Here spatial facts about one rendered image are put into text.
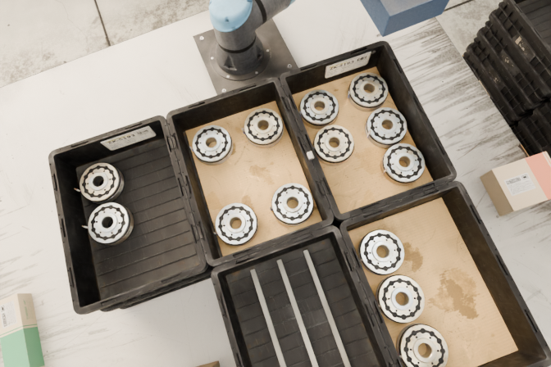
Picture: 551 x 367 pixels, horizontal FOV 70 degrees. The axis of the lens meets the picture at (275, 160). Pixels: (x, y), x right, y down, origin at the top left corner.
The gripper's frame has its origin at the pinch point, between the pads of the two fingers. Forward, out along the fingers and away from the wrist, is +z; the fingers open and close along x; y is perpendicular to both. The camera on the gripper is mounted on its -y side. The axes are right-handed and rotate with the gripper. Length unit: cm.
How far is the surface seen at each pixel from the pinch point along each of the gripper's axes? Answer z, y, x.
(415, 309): 24, 65, -16
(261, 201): 25, 29, -40
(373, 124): 25.2, 21.6, -5.7
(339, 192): 27.0, 34.3, -20.7
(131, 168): 23, 8, -69
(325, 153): 24.1, 24.0, -20.3
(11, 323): 26, 34, -111
